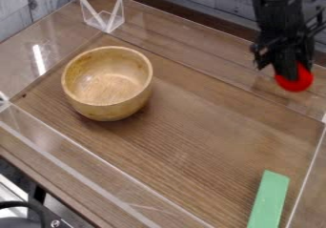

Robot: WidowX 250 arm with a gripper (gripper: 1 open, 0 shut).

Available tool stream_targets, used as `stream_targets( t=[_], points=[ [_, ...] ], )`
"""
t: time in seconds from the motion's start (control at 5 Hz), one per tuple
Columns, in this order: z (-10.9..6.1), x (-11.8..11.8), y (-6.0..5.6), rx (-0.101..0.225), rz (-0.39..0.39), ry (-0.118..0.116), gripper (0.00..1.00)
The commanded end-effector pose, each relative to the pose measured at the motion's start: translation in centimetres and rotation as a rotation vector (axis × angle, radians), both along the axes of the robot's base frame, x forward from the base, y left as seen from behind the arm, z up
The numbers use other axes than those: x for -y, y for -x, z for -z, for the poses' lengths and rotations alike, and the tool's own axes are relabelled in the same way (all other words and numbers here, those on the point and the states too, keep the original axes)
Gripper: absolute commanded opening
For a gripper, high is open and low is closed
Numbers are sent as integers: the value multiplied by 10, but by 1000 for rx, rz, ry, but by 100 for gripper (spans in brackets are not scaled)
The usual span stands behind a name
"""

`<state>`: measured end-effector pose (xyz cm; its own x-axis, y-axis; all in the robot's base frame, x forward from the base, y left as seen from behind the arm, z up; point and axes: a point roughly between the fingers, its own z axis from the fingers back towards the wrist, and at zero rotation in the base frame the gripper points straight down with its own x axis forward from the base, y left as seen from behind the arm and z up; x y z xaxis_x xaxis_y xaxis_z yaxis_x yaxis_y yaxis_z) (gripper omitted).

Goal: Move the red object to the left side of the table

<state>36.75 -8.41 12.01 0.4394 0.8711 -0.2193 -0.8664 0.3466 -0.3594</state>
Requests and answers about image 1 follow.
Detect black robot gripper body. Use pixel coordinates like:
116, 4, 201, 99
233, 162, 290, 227
251, 0, 326, 71

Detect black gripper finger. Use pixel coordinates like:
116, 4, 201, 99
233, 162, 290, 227
273, 49, 298, 81

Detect light wooden bowl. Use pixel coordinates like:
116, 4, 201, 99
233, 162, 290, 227
62, 46, 153, 121

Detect clear acrylic tray walls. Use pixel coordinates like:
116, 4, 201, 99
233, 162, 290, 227
0, 1, 326, 228

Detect green tape strip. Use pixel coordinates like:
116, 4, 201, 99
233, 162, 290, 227
247, 170, 290, 228

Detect clear acrylic corner bracket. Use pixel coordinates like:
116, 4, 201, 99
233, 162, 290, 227
79, 0, 124, 33

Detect black metal table frame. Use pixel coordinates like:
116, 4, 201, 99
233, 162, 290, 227
27, 186, 78, 228

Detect black cable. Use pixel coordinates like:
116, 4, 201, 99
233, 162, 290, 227
0, 200, 46, 228

